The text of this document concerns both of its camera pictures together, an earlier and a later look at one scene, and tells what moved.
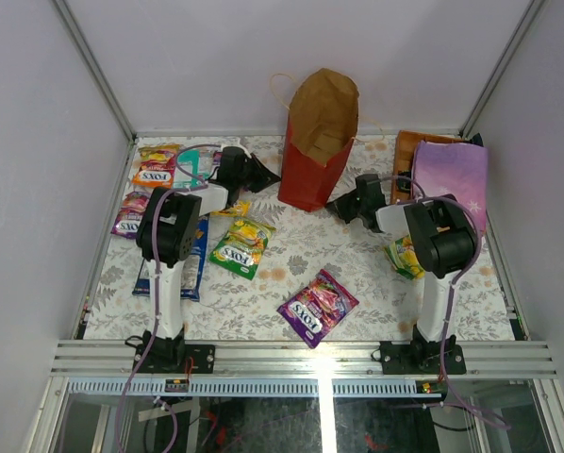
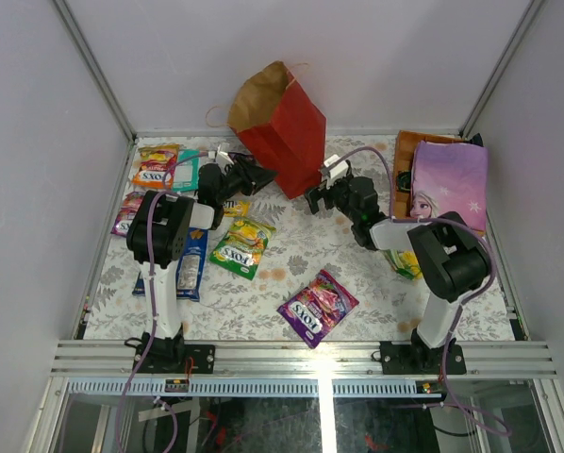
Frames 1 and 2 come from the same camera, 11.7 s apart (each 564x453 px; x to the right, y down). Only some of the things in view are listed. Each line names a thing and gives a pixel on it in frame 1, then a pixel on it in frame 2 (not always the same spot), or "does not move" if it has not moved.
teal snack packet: x=193 y=167 does not move
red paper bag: x=321 y=130 → x=273 y=116
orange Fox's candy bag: x=155 y=165 does not move
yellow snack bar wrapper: x=240 y=209 does not move
